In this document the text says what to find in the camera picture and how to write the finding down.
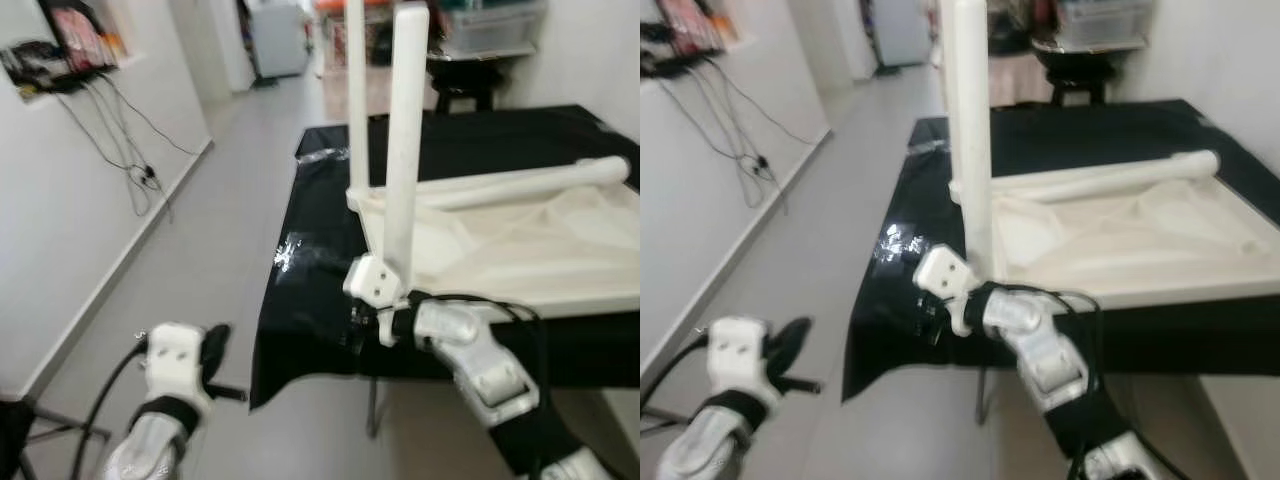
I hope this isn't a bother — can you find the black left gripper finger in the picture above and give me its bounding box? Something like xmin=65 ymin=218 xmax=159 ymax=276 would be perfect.
xmin=203 ymin=324 xmax=233 ymax=386
xmin=765 ymin=317 xmax=813 ymax=377

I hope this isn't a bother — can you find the white plastic children table top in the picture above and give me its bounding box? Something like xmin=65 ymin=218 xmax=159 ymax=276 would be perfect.
xmin=345 ymin=180 xmax=641 ymax=323
xmin=945 ymin=175 xmax=1280 ymax=314

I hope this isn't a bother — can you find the crumpled clear plastic sheet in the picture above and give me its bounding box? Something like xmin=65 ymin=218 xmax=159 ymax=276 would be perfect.
xmin=878 ymin=225 xmax=929 ymax=267
xmin=272 ymin=232 xmax=333 ymax=276

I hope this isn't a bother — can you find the black tablecloth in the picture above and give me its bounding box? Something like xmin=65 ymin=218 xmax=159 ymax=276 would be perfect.
xmin=843 ymin=98 xmax=1280 ymax=402
xmin=250 ymin=105 xmax=641 ymax=407

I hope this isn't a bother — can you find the beige table cover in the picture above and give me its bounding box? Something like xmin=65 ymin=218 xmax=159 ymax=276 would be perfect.
xmin=990 ymin=50 xmax=1052 ymax=107

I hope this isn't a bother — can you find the black stool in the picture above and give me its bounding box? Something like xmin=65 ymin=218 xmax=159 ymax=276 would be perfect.
xmin=1040 ymin=55 xmax=1112 ymax=107
xmin=430 ymin=62 xmax=502 ymax=114

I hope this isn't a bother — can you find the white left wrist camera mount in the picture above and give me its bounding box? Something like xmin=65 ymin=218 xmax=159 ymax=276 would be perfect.
xmin=705 ymin=318 xmax=777 ymax=402
xmin=140 ymin=322 xmax=214 ymax=407

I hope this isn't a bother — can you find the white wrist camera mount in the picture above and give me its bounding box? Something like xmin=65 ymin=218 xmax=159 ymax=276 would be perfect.
xmin=140 ymin=322 xmax=214 ymax=407
xmin=705 ymin=318 xmax=777 ymax=402
xmin=343 ymin=253 xmax=407 ymax=347
xmin=912 ymin=245 xmax=987 ymax=339

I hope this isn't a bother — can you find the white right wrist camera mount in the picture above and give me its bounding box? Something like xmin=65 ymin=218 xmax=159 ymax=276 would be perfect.
xmin=343 ymin=253 xmax=407 ymax=347
xmin=912 ymin=245 xmax=987 ymax=339

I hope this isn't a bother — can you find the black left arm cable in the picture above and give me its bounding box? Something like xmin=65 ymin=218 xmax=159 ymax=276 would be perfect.
xmin=640 ymin=335 xmax=713 ymax=422
xmin=70 ymin=340 xmax=151 ymax=480

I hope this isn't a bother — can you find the thin black wall wire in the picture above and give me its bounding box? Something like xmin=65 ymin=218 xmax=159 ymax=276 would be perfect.
xmin=55 ymin=75 xmax=202 ymax=217
xmin=655 ymin=75 xmax=832 ymax=212

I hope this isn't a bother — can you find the black wire shelf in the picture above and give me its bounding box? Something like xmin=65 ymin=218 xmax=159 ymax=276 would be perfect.
xmin=0 ymin=40 xmax=117 ymax=97
xmin=640 ymin=20 xmax=702 ymax=80

